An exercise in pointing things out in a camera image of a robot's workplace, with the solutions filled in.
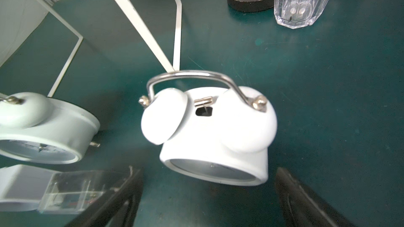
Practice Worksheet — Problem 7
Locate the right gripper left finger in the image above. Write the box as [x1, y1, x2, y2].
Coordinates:
[66, 166, 144, 227]

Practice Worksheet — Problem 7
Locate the white twin-bell alarm clock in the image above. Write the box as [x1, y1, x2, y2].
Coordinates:
[139, 70, 277, 186]

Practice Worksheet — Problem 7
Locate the wooden two-tier shelf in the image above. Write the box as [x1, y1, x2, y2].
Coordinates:
[0, 0, 183, 98]

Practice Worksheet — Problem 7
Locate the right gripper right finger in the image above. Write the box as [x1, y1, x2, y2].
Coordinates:
[275, 167, 354, 227]

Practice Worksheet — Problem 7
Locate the clear square alarm clock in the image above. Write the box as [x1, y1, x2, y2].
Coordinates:
[37, 170, 127, 214]

